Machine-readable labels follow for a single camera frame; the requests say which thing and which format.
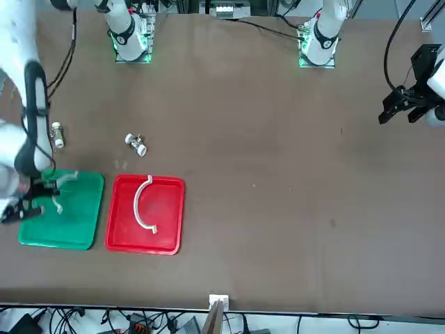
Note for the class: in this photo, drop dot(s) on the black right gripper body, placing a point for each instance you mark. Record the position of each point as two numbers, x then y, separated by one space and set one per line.
43 188

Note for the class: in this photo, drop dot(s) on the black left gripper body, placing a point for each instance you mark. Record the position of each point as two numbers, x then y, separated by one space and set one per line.
424 62

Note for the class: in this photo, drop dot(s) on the small white pipe clamp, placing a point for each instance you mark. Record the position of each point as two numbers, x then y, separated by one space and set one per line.
69 177

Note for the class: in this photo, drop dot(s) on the large white pipe clamp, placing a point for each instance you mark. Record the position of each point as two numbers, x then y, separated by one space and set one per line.
135 205

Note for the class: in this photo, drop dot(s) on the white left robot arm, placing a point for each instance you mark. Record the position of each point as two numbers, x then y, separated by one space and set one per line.
327 21

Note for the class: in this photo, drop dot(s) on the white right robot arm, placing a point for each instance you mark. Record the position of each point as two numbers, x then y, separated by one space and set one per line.
121 17

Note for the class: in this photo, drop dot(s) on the green plastic tray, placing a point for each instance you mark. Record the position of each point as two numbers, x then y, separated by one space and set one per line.
76 215

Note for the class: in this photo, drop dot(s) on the aluminium table corner profile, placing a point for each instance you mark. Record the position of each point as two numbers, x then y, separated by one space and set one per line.
431 17

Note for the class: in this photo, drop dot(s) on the red plastic tray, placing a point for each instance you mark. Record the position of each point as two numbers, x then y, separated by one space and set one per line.
163 208

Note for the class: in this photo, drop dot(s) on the small chrome valve white ends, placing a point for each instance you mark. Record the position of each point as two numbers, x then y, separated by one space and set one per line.
58 137

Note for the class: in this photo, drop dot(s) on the black power adapter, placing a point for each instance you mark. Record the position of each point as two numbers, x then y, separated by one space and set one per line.
24 323

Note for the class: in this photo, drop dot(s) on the black power strip orange switches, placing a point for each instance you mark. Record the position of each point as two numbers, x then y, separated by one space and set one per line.
139 326

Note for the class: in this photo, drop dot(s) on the grey electrical box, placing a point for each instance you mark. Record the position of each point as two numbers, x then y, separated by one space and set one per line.
222 8

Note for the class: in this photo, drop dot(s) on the grey foot pedal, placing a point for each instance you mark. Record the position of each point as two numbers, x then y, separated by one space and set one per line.
189 327

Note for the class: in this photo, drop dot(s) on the aluminium camera mount post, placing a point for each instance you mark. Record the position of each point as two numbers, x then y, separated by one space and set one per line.
216 313

